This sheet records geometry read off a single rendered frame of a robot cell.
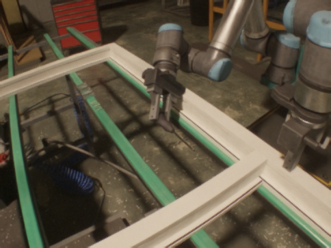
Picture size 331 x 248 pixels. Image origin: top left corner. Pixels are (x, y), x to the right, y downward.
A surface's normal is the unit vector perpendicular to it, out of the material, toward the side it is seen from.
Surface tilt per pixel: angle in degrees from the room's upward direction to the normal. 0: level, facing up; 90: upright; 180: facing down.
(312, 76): 90
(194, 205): 0
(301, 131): 0
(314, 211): 90
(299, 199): 90
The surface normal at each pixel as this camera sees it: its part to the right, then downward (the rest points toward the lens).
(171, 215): -0.06, -0.78
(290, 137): -0.84, 0.38
